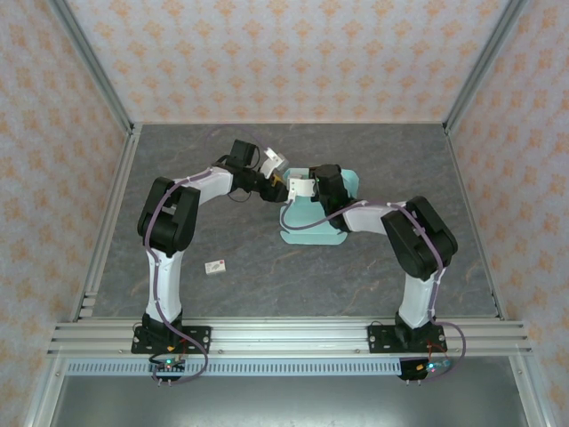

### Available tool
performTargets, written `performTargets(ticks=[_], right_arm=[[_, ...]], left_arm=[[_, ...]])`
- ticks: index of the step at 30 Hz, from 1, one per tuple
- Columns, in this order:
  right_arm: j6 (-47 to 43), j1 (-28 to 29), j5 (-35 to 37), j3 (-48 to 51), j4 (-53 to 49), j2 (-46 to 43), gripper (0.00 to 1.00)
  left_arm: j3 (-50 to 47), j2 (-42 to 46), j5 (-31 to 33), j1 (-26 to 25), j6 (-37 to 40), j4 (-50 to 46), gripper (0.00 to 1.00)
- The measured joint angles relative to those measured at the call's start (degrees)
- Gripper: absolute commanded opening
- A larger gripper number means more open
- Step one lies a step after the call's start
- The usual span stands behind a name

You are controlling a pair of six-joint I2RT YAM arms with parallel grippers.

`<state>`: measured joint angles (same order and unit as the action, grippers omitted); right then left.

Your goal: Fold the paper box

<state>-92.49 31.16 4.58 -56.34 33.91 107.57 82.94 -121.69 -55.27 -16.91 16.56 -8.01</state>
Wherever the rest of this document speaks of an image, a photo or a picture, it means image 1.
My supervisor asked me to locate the aluminium frame post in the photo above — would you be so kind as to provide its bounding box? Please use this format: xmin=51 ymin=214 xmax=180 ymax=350
xmin=443 ymin=0 xmax=528 ymax=135
xmin=46 ymin=0 xmax=135 ymax=135

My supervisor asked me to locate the grey metal sheet shelf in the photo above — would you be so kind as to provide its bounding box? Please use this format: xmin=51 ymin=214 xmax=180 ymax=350
xmin=44 ymin=375 xmax=534 ymax=427

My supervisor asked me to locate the aluminium frame leg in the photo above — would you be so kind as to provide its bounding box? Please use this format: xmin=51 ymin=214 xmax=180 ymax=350
xmin=508 ymin=355 xmax=553 ymax=427
xmin=21 ymin=355 xmax=68 ymax=427

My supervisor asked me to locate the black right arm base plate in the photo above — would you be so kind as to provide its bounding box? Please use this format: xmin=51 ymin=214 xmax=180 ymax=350
xmin=367 ymin=324 xmax=448 ymax=355

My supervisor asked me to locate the aluminium table side rail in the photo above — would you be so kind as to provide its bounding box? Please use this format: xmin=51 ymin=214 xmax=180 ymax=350
xmin=444 ymin=124 xmax=506 ymax=322
xmin=70 ymin=124 xmax=143 ymax=322

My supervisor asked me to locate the long aluminium mounting beam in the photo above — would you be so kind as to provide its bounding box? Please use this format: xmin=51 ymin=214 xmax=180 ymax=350
xmin=46 ymin=318 xmax=533 ymax=357

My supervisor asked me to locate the foldable paper box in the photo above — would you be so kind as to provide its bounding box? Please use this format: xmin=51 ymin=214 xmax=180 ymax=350
xmin=278 ymin=167 xmax=360 ymax=246

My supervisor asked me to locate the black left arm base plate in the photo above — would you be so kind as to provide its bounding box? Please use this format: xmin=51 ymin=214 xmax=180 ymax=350
xmin=130 ymin=326 xmax=212 ymax=355

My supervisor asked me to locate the grey slotted cable duct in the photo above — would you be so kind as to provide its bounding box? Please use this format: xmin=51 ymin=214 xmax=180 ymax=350
xmin=65 ymin=359 xmax=404 ymax=377

